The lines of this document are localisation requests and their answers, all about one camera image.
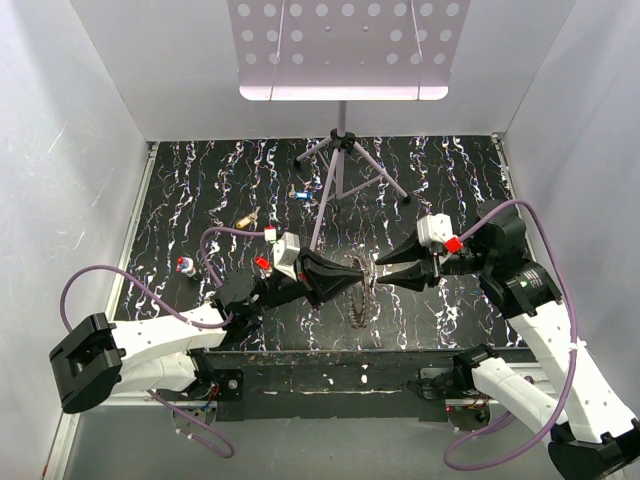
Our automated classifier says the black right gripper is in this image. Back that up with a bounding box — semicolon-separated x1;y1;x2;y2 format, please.
374;225;493;292

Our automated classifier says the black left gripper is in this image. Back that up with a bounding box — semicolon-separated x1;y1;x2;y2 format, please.
250;247;364;315

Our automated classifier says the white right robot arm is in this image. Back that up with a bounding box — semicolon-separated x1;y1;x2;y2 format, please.
376;200;639;479

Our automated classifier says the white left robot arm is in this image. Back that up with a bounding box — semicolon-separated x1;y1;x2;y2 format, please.
49;248;364;414

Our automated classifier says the key with red tag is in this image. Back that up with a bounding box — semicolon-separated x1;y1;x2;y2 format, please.
254;257;272;270

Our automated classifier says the key with blue tag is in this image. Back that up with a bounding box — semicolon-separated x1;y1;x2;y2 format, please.
288;184;312;201

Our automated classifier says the key with yellow tag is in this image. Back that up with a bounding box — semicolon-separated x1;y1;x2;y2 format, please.
235;211;258;230

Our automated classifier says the white perforated music stand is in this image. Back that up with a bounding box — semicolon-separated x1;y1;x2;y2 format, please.
227;0;473;265

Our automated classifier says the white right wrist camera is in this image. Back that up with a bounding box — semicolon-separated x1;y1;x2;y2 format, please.
416;213;463;253

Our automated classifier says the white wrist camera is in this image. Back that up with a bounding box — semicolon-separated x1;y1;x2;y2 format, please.
263;227;301;281
416;213;463;253

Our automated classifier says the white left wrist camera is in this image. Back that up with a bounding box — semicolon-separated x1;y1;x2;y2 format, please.
263;227;301;281

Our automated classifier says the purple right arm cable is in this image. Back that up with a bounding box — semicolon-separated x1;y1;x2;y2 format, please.
442;199;578;472

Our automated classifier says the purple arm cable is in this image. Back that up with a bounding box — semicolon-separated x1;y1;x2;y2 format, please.
442;199;578;472
59;226;271;459

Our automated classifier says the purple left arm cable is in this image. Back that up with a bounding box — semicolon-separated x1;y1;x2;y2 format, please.
59;226;271;459

